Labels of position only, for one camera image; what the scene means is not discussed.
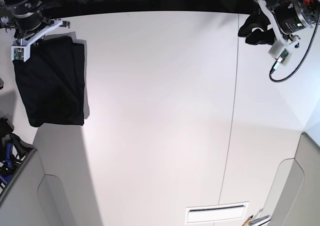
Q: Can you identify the grey metal tool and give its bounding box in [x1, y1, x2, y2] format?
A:
[248, 215, 271, 226]

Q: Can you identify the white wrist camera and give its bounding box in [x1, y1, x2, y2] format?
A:
[268, 40, 292, 66]
[11, 45, 31, 62]

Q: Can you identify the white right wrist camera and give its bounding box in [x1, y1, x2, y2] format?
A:
[11, 45, 31, 62]

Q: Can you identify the yellow handled tool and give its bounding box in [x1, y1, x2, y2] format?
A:
[242, 215, 254, 226]

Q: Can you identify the grey right chair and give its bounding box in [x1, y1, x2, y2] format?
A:
[261, 133, 320, 226]

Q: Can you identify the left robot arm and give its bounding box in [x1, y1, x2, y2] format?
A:
[238, 0, 320, 46]

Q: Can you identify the braided camera cable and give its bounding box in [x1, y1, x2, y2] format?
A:
[269, 10, 320, 83]

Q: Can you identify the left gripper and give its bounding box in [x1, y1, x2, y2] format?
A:
[238, 0, 300, 49]

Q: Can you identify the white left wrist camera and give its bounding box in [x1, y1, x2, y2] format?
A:
[268, 40, 292, 66]

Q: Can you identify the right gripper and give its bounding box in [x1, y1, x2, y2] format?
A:
[13, 19, 70, 47]

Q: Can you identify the blue black tool pile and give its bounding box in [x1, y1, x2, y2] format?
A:
[0, 117, 33, 191]

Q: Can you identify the black T-shirt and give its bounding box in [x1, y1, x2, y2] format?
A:
[12, 36, 85, 128]

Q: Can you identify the black thin rod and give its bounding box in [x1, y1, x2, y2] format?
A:
[189, 205, 246, 212]

